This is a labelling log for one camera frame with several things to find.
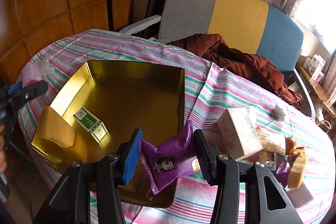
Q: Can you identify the rice cracker snack packet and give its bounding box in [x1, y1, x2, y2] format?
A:
[256, 126, 286, 156]

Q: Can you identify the white product box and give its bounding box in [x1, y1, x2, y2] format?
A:
[303, 54, 325, 81]

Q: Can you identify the grey yellow blue chair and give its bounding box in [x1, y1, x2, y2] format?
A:
[121, 0, 315, 118]

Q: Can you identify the yellow sponge block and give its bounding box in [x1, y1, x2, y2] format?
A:
[287, 150, 307, 189]

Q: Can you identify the person's left hand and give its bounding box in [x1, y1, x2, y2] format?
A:
[0, 125, 7, 172]

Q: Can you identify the wooden wardrobe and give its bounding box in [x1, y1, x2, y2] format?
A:
[1, 0, 131, 84]

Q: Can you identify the crumpled white tissue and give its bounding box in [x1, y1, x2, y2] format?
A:
[274, 104, 287, 122]

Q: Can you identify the wooden side table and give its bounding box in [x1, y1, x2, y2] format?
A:
[295, 64, 335, 119]

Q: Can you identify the white cream carton box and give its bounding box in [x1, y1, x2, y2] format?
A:
[217, 107, 263, 160]

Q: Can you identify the rust brown quilted jacket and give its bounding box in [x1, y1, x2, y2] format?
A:
[169, 34, 302, 105]

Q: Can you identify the small purple packet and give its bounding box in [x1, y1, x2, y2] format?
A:
[274, 160, 291, 188]

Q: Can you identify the white foam block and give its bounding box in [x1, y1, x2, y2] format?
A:
[286, 182, 313, 208]

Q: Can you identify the green white small box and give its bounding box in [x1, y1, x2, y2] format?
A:
[73, 107, 108, 143]

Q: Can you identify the gold metal tin box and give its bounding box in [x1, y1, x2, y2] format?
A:
[31, 60, 186, 209]

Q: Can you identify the purple snack packet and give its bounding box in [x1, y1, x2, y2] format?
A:
[139, 120, 201, 194]

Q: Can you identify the orange tangerine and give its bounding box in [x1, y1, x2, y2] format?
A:
[285, 137, 296, 155]

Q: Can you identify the yellow sponge in tin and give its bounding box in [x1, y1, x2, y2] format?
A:
[34, 106, 76, 148]

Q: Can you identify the striped pink green bedsheet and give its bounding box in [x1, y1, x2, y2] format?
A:
[16, 29, 336, 224]

